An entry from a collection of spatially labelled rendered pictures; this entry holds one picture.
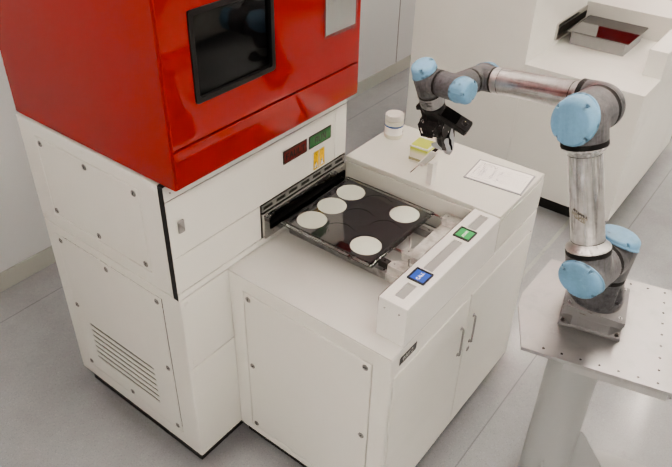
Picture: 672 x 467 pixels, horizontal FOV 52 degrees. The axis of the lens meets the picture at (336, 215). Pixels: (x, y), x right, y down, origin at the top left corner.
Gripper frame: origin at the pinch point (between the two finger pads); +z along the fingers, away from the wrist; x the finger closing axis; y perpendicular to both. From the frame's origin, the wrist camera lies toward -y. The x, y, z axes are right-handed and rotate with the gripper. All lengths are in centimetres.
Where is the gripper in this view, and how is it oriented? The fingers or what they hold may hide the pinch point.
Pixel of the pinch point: (451, 151)
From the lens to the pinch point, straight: 222.9
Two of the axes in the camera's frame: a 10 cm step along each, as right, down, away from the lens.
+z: 3.0, 6.3, 7.2
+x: -5.0, 7.4, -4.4
